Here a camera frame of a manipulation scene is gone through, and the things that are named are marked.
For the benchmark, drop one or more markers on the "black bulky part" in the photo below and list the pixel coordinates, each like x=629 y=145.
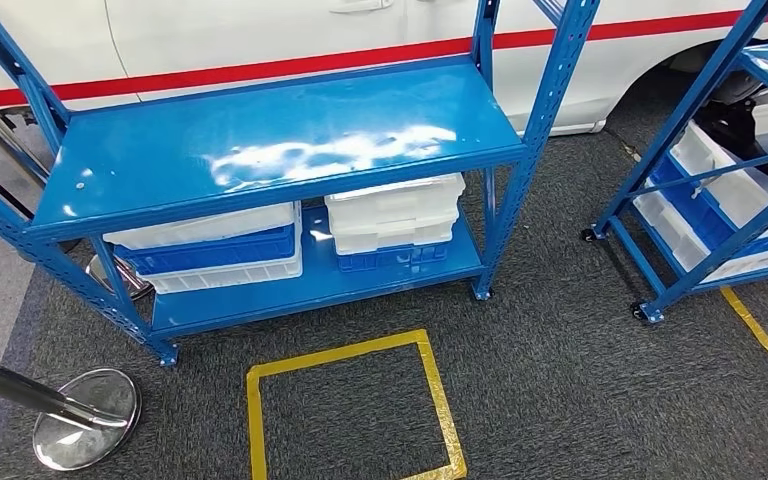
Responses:
x=735 y=132

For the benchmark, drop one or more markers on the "red barrier belt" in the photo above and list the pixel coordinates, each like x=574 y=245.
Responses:
x=291 y=66

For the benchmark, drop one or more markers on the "white car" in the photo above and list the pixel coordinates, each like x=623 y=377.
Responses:
x=258 y=33

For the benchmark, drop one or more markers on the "yellow floor tape square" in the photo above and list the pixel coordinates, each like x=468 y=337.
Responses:
x=255 y=424

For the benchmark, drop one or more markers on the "chrome stanchion post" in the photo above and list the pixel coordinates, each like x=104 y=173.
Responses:
x=0 y=132
x=86 y=424

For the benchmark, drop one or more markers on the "blue metal shelf rack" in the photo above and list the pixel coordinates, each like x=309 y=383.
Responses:
x=689 y=112
x=225 y=132

